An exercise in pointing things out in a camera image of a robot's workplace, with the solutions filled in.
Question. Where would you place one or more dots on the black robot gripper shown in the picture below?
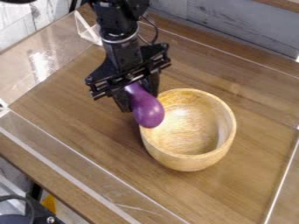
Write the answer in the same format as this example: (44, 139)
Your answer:
(129, 63)

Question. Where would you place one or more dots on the purple toy eggplant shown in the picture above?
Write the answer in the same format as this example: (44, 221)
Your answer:
(147, 109)

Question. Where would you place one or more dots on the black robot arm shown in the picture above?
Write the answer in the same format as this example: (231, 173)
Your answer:
(117, 18)

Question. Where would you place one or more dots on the brown wooden bowl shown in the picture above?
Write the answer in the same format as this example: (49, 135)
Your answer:
(195, 135)

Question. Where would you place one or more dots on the black clamp with screw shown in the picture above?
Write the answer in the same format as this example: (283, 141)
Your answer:
(44, 216)

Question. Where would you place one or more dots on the clear acrylic tray wall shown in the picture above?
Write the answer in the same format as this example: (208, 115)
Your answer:
(78, 147)

